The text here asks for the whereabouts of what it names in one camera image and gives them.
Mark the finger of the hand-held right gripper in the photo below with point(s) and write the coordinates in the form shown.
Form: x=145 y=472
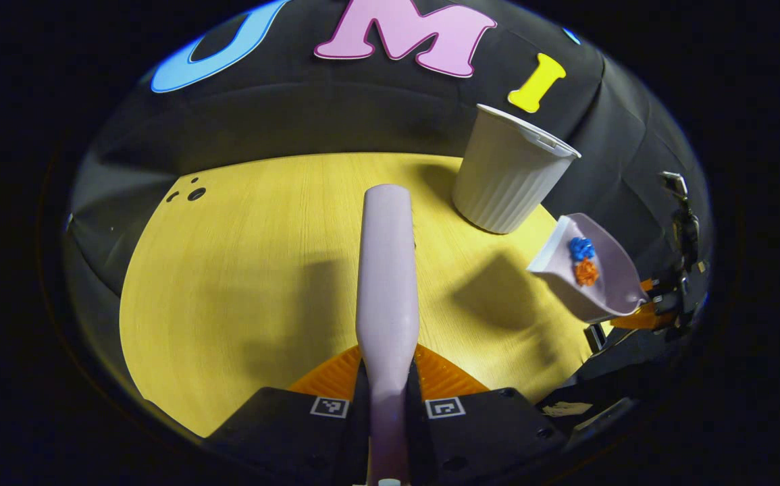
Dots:
x=636 y=317
x=619 y=368

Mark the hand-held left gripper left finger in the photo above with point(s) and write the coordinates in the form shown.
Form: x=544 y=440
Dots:
x=281 y=432

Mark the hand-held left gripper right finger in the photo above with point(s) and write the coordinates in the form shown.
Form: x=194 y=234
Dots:
x=484 y=432

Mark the pink dustpan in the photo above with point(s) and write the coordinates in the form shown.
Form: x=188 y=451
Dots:
x=616 y=283

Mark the orange paper trash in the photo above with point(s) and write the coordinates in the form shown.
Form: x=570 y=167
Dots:
x=586 y=272

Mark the blue paper trash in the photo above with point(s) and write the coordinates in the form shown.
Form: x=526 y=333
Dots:
x=582 y=249

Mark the small pink broom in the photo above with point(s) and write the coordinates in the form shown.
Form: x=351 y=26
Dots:
x=387 y=283

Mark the white ribbed garbage bin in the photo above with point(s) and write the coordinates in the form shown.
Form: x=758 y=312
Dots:
x=508 y=175

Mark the silver metal clip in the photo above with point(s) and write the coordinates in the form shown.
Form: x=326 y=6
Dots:
x=68 y=221

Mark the black backdrop cloth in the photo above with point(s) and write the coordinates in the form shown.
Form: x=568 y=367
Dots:
x=362 y=115

